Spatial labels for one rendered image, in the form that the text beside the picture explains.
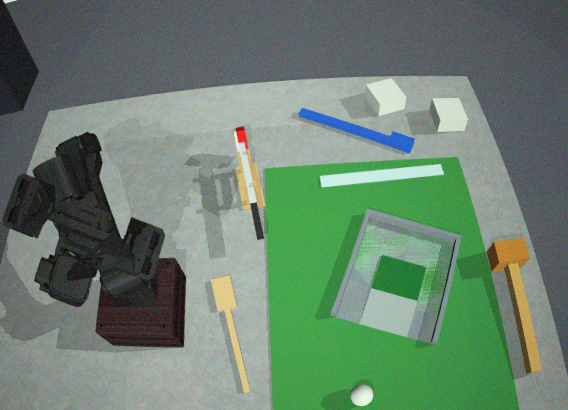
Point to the white flat bar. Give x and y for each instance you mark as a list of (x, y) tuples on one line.
[(372, 176)]

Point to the white golf ball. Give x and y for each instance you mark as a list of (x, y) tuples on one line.
[(361, 395)]

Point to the green putting mat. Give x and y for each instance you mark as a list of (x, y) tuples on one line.
[(317, 359)]

